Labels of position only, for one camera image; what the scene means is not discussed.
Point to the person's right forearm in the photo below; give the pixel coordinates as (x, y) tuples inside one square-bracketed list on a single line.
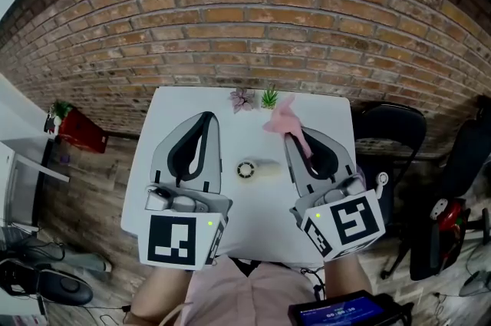
[(345, 274)]

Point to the black wrist-worn phone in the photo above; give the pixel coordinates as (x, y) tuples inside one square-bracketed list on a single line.
[(337, 311)]

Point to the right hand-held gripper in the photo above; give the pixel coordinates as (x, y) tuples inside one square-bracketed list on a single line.
[(345, 221)]

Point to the red box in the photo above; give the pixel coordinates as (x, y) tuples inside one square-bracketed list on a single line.
[(82, 132)]

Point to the pink wiping cloth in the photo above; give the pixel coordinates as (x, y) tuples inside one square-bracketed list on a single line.
[(284, 121)]

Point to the black padded chair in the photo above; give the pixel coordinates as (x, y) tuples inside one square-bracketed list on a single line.
[(65, 286)]

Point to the white side table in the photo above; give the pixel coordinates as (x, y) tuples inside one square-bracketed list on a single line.
[(27, 159)]

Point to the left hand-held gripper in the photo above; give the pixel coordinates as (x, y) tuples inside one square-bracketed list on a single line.
[(172, 240)]

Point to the black folding chair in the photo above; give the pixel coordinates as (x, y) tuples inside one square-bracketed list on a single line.
[(391, 125)]

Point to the small white figure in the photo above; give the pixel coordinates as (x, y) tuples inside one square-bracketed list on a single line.
[(57, 125)]

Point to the red and white toy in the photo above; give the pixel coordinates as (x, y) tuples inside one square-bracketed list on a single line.
[(450, 217)]

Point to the person's left forearm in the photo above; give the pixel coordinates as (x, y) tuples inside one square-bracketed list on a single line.
[(161, 297)]

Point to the small bushy green plant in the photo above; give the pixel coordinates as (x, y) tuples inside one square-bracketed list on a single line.
[(61, 109)]

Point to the purple-leaved potted plant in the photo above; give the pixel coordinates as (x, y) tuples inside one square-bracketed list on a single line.
[(242, 100)]

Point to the black office chair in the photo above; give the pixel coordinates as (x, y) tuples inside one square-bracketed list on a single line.
[(472, 155)]

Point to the person's pink clothing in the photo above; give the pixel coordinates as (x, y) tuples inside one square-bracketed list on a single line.
[(249, 297)]

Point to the green spiky potted plant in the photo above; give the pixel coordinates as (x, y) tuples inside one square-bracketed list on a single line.
[(269, 98)]

